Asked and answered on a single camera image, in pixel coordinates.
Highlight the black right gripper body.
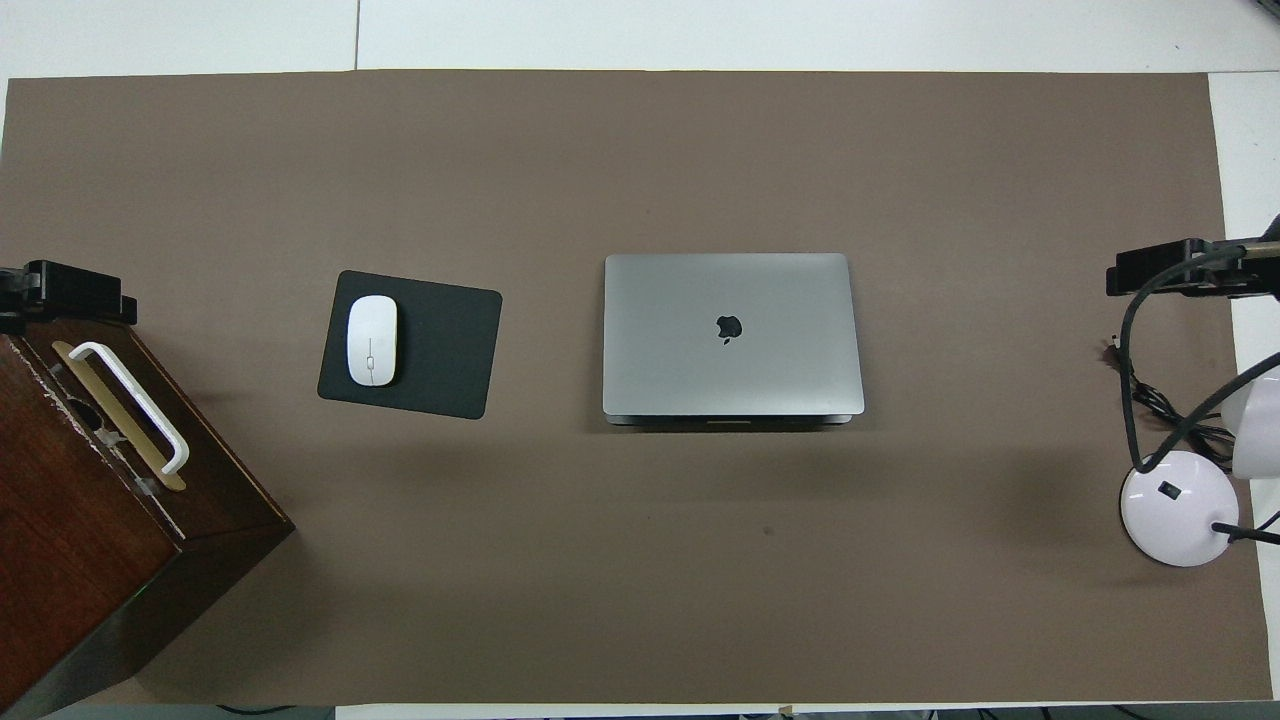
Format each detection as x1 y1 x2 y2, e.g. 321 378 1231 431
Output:
1235 214 1280 299

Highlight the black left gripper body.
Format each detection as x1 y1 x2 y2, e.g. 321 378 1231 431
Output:
0 266 29 335

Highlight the silver laptop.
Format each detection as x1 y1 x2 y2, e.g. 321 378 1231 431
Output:
602 253 866 427

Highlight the white desk lamp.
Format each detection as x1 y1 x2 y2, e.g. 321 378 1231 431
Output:
1119 360 1280 568

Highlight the dark wooden box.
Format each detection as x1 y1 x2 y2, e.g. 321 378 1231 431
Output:
0 318 296 719

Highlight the white computer mouse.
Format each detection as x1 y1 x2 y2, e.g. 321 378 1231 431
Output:
346 295 399 387

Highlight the black mouse pad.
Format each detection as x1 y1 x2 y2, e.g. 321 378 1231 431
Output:
317 270 503 421

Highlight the large brown table mat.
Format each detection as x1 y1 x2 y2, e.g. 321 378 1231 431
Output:
0 70 1273 706

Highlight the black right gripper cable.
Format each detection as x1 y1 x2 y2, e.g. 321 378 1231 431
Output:
1120 240 1280 476

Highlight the white box handle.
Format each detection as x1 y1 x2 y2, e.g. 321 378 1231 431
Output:
68 342 190 475

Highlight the brass handle plate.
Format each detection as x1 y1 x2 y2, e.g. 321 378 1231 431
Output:
51 340 187 492

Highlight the black lamp power cable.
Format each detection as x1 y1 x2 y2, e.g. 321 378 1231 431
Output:
1105 335 1236 466

